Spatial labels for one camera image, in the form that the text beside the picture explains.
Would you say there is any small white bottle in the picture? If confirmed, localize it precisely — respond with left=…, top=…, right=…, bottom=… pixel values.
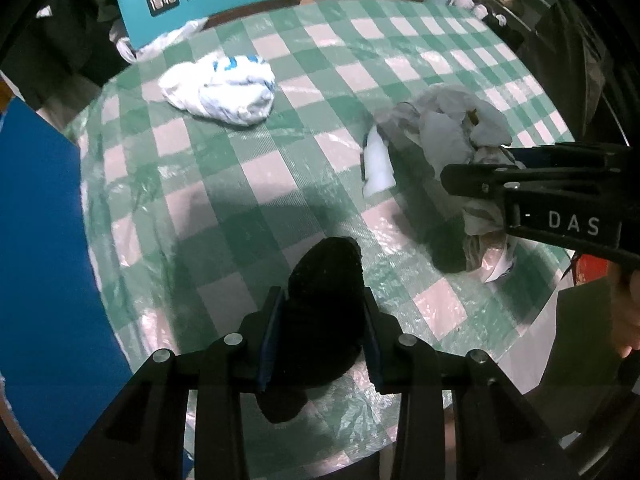
left=362, top=126, right=396, bottom=198

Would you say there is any white plastic bag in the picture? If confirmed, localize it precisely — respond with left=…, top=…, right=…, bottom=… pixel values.
left=108, top=18, right=207, bottom=64

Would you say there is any green checkered tablecloth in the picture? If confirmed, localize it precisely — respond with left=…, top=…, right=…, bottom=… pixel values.
left=64, top=0, right=568, bottom=367

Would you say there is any black sock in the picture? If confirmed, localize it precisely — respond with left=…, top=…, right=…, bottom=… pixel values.
left=255, top=236, right=364, bottom=424

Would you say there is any white cloth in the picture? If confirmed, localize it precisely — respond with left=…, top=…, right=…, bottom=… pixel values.
left=375, top=84, right=524, bottom=283

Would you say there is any blue-rimmed cardboard box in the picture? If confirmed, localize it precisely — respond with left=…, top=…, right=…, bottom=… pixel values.
left=1, top=98, right=131, bottom=472

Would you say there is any white blue sock bundle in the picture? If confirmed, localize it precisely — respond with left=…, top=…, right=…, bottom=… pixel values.
left=157, top=52, right=277, bottom=127

